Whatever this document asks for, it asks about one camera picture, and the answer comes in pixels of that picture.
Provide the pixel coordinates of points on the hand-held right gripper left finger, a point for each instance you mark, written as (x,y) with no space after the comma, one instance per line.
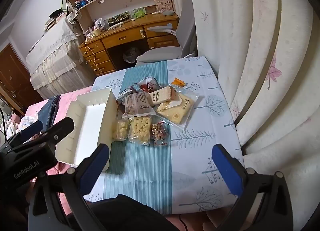
(95,168)

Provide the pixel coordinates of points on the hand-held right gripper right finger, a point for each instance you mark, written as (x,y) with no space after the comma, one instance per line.
(227,173)

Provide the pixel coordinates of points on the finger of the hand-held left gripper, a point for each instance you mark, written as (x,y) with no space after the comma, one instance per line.
(60,127)
(31,129)

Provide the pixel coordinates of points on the white plastic box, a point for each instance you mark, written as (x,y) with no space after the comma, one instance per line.
(87,126)

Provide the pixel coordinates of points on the orange and white snack packet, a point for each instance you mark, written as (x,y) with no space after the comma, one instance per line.
(178,81)

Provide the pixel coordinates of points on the white fluffy cloth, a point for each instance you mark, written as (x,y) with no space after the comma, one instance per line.
(15,125)

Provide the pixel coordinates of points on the blue jeans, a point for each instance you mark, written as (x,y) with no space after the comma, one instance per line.
(48,111)

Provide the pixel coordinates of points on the pink blanket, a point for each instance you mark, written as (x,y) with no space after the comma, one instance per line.
(66,100)

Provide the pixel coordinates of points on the small clear popcorn packet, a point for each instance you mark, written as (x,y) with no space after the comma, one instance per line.
(120,130)

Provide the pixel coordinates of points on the tree print tablecloth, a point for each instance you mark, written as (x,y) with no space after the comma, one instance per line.
(150,171)

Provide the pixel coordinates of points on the brown wooden door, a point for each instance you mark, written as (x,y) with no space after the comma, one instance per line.
(12,76)

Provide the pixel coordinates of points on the large clear popcorn packet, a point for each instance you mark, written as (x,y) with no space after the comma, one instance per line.
(140,130)

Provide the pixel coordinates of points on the white lace cover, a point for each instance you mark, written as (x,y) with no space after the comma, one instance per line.
(55,56)

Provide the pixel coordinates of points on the clear packet of nuts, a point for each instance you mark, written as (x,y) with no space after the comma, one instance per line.
(159,133)

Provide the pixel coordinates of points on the blue and silver snack packet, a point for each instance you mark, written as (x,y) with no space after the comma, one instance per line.
(127,93)

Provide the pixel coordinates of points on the brown bread packet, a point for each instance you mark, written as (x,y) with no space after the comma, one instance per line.
(136,103)

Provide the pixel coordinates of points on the clear packet of yellow cake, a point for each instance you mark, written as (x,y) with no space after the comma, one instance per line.
(177,111)

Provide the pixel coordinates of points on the toast bread packet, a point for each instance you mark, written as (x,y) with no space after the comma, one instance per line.
(160,96)

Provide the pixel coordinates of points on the cream cup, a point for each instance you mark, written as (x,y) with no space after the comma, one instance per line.
(96,32)

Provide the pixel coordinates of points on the waste bin with bag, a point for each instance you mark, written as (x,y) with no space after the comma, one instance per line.
(131,55)

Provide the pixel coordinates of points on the stack of books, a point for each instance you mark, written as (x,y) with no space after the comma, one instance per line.
(51,22)

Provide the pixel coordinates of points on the white plastic bag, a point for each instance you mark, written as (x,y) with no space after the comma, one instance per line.
(99,23)

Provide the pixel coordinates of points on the wooden desk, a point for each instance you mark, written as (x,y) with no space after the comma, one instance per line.
(125,36)

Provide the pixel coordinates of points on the floral cloth bag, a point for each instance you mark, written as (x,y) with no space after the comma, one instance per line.
(73,15)

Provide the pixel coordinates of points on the dark printed box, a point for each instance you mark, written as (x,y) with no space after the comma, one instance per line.
(119,19)

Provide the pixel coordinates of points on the grey office chair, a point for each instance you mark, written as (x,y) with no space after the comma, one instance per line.
(160,53)

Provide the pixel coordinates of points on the green snack bag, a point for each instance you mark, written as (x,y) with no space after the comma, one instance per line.
(138,13)

